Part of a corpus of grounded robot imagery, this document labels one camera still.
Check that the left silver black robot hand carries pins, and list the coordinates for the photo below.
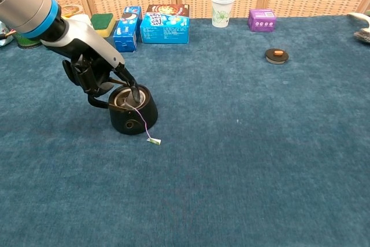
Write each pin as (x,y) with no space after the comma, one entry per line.
(86,41)

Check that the grey pyramid tea bag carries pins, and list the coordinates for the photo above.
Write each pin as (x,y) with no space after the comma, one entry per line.
(154,141)

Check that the black cast iron teapot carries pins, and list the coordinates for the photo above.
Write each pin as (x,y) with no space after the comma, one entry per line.
(141,117)

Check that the green and yellow sponge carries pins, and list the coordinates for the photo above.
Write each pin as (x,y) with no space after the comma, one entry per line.
(103,22)

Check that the blue Oreo box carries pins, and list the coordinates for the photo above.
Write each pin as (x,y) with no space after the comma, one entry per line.
(125,31)

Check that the black mesh pen holder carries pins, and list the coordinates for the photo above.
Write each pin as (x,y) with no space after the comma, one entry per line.
(27,43)

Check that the blue chocolate cookie box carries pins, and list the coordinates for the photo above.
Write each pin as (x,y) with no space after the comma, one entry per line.
(164,28)

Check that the white wet wipes pack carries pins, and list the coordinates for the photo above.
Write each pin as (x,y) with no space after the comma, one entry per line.
(4,34)

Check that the stacked flower print paper cups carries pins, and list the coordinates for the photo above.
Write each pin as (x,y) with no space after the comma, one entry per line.
(222,10)

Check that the small purple box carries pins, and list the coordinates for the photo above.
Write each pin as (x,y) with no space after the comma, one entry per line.
(261,20)

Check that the blue carpet table cloth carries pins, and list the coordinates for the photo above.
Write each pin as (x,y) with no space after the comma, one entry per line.
(231,157)

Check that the black lid with orange knob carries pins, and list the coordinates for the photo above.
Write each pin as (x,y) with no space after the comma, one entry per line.
(274,56)

